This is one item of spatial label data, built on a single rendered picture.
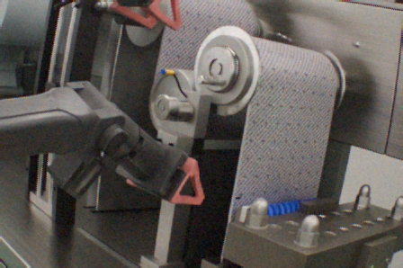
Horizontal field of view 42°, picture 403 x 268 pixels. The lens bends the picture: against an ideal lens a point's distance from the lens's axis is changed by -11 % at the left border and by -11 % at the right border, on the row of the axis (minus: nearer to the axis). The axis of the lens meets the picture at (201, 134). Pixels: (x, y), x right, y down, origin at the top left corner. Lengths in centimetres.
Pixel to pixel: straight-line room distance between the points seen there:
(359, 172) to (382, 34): 279
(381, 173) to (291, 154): 279
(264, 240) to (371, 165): 302
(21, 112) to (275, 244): 43
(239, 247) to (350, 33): 53
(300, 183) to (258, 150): 15
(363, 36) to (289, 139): 30
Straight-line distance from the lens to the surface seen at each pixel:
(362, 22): 118
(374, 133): 114
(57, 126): 60
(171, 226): 98
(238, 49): 92
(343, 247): 88
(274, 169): 99
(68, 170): 73
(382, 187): 379
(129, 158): 76
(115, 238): 112
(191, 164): 79
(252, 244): 86
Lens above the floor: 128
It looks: 9 degrees down
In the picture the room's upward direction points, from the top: 9 degrees clockwise
